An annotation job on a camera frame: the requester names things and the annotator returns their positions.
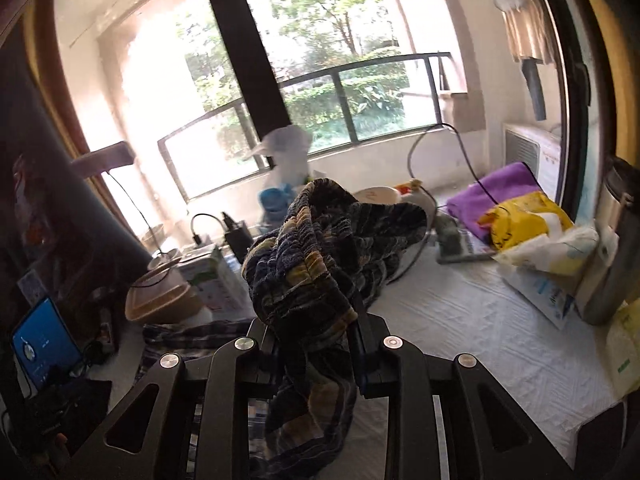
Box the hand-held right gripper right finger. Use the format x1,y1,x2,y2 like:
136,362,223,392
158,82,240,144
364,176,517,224
347,305,576,480

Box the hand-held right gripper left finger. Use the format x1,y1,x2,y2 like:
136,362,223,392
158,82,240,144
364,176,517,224
62,317,281,480

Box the plaid pants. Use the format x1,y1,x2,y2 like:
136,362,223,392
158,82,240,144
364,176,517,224
142,179,428,480

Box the white green milk carton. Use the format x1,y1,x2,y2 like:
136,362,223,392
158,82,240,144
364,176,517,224
177,244,256,321

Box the black power bank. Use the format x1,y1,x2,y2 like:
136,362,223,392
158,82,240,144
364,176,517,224
222,212,253,263

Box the white tablecloth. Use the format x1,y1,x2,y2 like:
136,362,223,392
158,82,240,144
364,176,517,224
90,180,626,480

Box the tan lunch box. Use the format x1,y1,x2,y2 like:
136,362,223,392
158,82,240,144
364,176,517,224
124,260,206,323

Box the blue plastic item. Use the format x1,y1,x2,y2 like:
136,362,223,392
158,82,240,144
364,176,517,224
257,184,301,226

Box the white bear print mug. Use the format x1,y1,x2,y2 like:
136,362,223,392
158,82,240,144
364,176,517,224
352,180,438,261

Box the white wet wipes packet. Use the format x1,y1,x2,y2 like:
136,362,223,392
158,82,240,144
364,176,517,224
495,225,601,331

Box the black cloth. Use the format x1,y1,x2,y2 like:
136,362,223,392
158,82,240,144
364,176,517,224
30,375,113,461

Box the white tissue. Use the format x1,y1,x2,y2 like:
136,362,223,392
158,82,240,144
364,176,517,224
247,125,313,186

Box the yellow plastic bag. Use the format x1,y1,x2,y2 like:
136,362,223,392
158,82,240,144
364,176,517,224
477,191,576,251

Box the tablet with blue screen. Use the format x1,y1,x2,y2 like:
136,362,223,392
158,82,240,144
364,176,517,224
11,296,83,391

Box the purple cloth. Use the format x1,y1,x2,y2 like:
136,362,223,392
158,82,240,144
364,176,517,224
445,161,543,243

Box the white printed box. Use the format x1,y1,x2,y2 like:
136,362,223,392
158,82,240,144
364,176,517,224
17,270,46,306

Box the desk lamp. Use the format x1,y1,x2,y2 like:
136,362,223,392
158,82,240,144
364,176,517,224
70,141,173,261

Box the yellow tissue packet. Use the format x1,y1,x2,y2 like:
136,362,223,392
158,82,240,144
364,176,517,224
605,300,640,401

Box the dark grey curtain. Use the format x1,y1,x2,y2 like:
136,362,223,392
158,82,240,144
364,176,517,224
0,60,156,271

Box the white air conditioner unit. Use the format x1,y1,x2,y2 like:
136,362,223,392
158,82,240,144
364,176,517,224
502,122,563,191

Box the colourful snack bag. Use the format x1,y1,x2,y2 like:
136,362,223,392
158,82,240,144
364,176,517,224
10,155,51,261

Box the steel thermos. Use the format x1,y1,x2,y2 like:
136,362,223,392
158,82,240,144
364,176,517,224
575,155,640,326

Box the balcony railing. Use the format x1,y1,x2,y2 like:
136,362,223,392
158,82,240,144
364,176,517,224
157,51,453,201

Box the hanging clothes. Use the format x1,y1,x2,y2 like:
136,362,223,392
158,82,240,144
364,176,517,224
480,0,558,121

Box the yellow curtain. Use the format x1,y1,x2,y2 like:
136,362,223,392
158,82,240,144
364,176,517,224
585,0,640,161

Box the long black cable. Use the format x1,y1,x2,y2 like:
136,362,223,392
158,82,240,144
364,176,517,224
407,122,501,206

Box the black window frame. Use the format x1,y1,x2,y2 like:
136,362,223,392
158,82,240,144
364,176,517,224
197,0,291,168

